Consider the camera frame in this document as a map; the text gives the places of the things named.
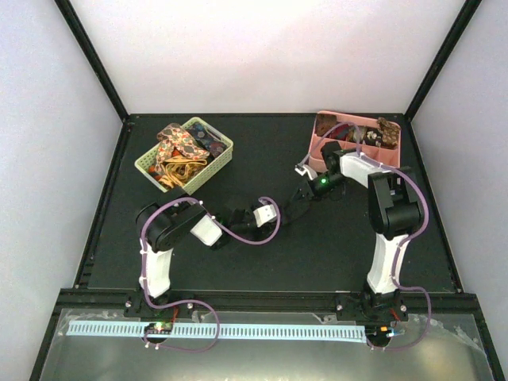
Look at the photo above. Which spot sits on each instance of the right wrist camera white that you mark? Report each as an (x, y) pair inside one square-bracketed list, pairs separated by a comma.
[(305, 170)]

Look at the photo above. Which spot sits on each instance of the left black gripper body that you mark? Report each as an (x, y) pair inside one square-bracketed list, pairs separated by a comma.
[(238, 228)]

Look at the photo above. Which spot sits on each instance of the yellow necktie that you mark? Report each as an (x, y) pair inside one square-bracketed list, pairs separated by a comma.
[(178, 171)]

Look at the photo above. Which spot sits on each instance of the pink divided organizer box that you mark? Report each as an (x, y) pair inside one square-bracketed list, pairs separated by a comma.
[(390, 157)]

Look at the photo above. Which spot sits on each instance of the light blue cable duct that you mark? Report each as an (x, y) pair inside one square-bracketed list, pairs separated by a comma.
[(264, 332)]

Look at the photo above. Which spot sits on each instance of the black aluminium front rail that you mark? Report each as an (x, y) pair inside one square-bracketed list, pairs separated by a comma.
[(134, 304)]

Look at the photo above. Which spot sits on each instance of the right black frame post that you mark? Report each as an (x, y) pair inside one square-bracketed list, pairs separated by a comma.
[(461, 22)]

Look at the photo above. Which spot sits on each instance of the black frame post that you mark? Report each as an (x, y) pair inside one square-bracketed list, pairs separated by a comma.
[(461, 22), (80, 34)]

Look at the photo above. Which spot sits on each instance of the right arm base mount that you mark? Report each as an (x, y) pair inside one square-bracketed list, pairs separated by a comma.
[(366, 307)]

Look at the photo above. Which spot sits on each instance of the rolled brown dotted tie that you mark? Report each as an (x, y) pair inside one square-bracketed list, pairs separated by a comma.
[(390, 133)]

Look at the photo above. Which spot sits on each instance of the green plastic basket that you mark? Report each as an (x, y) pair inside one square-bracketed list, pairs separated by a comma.
[(145, 163)]

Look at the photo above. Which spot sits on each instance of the left black frame post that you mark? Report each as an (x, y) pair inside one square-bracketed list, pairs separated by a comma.
[(80, 34)]

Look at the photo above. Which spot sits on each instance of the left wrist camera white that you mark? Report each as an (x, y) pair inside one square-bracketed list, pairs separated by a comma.
[(265, 214)]

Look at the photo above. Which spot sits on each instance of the navy patterned necktie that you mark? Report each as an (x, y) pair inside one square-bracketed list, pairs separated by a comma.
[(206, 140)]

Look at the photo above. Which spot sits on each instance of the rolled red tie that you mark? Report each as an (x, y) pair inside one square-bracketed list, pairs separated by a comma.
[(341, 132)]

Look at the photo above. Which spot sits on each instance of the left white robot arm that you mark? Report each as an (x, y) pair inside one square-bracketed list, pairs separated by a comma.
[(161, 227)]

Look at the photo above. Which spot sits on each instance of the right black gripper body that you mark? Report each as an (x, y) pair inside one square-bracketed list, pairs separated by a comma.
[(309, 189)]

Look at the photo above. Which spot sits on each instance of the floral orange necktie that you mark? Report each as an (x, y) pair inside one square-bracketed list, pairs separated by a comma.
[(174, 140)]

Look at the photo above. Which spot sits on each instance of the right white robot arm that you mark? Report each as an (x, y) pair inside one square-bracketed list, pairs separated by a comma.
[(397, 208)]

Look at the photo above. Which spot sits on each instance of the rolled olive tie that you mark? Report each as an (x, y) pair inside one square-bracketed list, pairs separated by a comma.
[(357, 134)]

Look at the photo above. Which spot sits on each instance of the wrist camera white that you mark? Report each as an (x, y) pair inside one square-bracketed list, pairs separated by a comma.
[(265, 214), (305, 170)]

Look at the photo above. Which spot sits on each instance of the black necktie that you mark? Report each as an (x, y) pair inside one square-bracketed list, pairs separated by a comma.
[(294, 208)]

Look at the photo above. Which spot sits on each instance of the rolled dark floral tie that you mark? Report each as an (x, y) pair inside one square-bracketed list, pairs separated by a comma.
[(373, 137)]

